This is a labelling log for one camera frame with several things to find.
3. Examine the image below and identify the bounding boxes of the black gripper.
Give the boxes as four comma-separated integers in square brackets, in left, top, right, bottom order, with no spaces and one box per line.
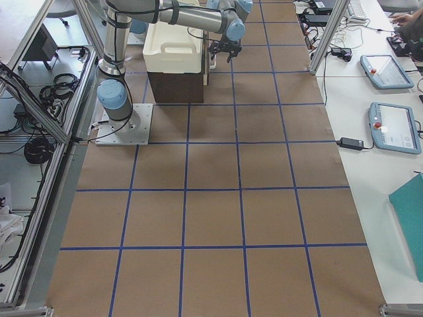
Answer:
[208,40,242,66]

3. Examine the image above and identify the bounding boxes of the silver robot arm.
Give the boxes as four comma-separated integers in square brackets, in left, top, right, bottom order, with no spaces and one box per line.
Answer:
[97,1,253,132]

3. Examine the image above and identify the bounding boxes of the dark wooden drawer cabinet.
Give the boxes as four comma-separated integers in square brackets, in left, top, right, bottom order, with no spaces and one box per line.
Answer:
[147,34,205,104]

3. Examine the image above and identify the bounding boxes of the person hand at desk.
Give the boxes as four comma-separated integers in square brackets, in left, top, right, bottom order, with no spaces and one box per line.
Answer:
[391,14,413,24]

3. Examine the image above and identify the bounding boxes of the white foam tray box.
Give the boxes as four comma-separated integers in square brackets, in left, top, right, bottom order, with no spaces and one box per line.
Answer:
[143,22,203,74]

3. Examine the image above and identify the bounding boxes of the black power adapter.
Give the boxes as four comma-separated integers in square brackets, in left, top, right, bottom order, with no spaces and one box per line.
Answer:
[336,137,364,151]

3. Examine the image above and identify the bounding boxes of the upper teach pendant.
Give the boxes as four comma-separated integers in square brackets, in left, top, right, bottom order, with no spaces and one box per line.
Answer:
[360,55,414,90]

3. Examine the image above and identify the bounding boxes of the teach pendant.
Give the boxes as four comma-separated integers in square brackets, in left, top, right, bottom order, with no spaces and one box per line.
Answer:
[369,102,422,155]
[360,55,414,90]

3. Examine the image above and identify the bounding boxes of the lower teach pendant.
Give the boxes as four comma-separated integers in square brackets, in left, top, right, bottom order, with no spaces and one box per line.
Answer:
[369,102,422,155]

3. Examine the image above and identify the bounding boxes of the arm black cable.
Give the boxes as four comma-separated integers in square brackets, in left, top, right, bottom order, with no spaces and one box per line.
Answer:
[186,26,212,41]

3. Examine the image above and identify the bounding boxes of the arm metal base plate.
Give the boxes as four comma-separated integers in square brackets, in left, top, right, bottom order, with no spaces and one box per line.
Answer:
[94,104,153,146]

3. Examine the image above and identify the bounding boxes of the aluminium frame post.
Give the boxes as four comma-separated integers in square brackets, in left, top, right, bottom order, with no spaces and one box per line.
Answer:
[309,0,350,75]

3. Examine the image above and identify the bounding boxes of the coiled black cables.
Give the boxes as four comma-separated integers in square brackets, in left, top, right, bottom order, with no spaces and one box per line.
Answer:
[23,137,54,165]

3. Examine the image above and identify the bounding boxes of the aluminium frame rail left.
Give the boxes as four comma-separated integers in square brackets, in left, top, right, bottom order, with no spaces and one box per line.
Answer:
[1,62,69,143]

